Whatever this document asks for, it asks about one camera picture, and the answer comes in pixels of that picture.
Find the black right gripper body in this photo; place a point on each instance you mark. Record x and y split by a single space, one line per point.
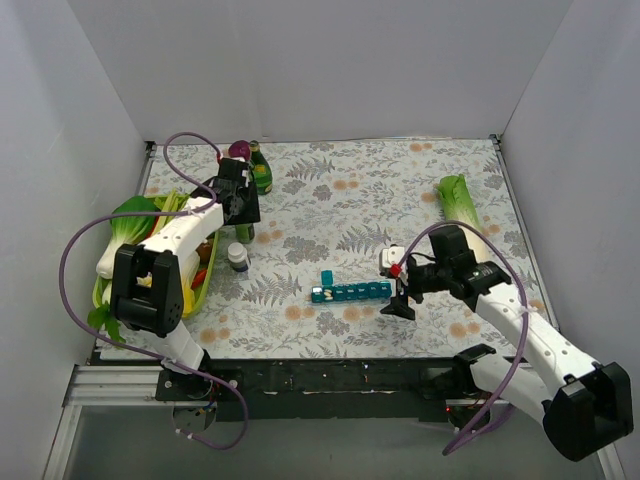
405 293

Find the green pill bottle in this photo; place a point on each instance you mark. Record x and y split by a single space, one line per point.
245 233

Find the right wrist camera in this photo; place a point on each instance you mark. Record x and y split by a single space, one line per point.
388 257

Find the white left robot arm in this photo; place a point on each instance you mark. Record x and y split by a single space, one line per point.
150 278

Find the red onion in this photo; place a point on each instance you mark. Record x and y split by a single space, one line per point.
240 149

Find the brown mushroom toy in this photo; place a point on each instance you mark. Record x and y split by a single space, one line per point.
204 252

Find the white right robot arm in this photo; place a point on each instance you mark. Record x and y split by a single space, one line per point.
582 404

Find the napa cabbage on table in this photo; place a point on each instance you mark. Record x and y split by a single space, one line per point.
458 205

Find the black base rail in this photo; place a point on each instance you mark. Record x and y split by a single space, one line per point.
420 388

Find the celery stalks toy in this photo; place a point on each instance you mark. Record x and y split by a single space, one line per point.
171 202

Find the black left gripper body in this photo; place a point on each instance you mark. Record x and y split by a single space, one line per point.
245 211

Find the green glass bottle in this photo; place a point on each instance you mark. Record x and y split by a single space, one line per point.
261 169

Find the bok choy toy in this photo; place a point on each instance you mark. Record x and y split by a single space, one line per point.
126 230

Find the red chili pepper toy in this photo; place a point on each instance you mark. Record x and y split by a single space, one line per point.
199 278

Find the green plastic basket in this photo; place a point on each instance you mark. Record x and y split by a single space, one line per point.
194 299

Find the teal weekly pill organizer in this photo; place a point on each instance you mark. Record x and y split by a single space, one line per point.
330 292

